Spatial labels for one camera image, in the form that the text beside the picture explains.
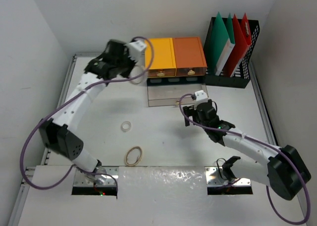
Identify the transparent dark bottom drawer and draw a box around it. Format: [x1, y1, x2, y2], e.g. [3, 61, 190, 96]
[147, 84, 208, 107]

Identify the small clear tape roll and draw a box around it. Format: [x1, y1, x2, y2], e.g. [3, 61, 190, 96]
[120, 121, 132, 132]

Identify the beige masking tape roll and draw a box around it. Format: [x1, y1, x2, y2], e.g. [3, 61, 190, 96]
[124, 146, 143, 167]

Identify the green clip file folder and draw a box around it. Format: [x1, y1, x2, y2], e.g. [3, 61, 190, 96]
[204, 12, 235, 76]

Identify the red clip file folder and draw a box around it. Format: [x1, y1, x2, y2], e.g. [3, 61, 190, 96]
[223, 13, 251, 77]

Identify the large clear tape roll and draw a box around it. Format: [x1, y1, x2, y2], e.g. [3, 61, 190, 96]
[129, 64, 148, 85]

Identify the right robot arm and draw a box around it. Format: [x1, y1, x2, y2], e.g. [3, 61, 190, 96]
[181, 100, 312, 200]

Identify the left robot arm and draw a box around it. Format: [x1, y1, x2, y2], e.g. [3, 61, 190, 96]
[39, 40, 136, 172]

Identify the dark bottom drawer box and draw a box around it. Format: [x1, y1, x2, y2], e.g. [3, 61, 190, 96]
[146, 76, 205, 86]

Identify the black mesh file organizer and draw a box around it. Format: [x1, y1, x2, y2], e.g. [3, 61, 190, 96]
[203, 19, 260, 89]

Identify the yellow drawer box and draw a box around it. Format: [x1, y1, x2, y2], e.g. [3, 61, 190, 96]
[148, 38, 176, 78]

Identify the orange drawer box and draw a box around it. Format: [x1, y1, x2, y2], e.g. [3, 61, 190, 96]
[173, 37, 207, 77]

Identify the white front cover board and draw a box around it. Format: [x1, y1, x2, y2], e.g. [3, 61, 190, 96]
[19, 167, 303, 226]

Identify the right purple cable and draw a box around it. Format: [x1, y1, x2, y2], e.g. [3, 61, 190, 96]
[178, 93, 312, 224]

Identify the purple cable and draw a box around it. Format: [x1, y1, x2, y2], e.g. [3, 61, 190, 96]
[19, 36, 156, 194]
[178, 93, 312, 224]

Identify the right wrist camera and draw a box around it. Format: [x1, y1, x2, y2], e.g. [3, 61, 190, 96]
[194, 90, 208, 108]

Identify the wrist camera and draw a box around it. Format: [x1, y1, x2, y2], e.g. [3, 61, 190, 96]
[126, 40, 147, 62]
[194, 90, 208, 108]

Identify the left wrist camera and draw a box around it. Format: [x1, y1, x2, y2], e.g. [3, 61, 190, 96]
[126, 40, 147, 62]

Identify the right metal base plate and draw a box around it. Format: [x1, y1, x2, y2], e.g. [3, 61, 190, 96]
[205, 166, 252, 188]

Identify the metal base plate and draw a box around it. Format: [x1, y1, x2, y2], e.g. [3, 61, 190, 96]
[73, 166, 118, 187]
[205, 166, 252, 188]

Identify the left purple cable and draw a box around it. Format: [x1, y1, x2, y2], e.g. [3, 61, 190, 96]
[19, 36, 156, 194]

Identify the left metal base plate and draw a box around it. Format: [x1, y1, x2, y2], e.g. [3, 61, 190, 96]
[73, 166, 118, 187]

